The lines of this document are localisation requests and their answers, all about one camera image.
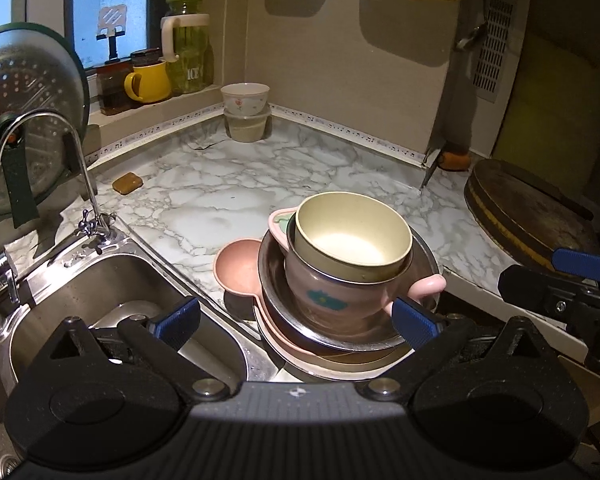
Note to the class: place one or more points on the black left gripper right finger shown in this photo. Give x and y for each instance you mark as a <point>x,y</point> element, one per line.
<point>435,342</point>

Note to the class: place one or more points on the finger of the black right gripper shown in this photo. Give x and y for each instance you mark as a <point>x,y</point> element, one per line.
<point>581,264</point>
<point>573,303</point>

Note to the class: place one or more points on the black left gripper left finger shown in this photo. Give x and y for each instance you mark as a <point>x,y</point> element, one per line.
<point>163,344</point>

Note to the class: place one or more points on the large steel bowl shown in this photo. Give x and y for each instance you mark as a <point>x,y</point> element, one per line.
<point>379,335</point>

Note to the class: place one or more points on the large white rimmed plate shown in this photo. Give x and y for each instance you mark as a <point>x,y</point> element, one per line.
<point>317,366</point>

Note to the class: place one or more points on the pink bear-shaped plate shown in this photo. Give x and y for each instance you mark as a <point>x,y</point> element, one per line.
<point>236,269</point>

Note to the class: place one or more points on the pink handled steel-lined bowl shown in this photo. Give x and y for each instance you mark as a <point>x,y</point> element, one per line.
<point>308,296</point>

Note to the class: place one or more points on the cream plastic bowl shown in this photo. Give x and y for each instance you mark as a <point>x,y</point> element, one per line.
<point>351,236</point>

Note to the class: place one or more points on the round wooden cutting board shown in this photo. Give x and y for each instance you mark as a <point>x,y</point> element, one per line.
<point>526,216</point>

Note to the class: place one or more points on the stainless steel sink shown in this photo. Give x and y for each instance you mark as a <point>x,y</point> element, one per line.
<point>125,279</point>

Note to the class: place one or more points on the chrome faucet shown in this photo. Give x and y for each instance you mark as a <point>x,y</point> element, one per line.
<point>39,150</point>

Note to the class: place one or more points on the brown soap bar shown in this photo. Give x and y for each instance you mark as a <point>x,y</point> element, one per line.
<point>127,183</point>

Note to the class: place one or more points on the yellow mug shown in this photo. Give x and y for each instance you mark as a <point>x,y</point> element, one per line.
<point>148,84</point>

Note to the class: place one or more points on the white floral bowl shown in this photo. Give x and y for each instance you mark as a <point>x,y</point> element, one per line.
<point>245,98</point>

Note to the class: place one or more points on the dark glass jar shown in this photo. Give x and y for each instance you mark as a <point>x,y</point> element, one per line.
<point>110,79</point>

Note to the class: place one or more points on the glass pot lid green rim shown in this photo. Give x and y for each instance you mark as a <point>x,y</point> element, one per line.
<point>44,107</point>

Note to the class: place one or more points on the green glass pitcher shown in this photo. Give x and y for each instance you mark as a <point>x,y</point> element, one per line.
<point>186,46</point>

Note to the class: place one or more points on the orange handled knife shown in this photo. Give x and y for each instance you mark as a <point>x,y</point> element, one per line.
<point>451,157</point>

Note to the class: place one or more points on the white wall vent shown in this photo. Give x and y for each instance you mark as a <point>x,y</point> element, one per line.
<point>488,66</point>

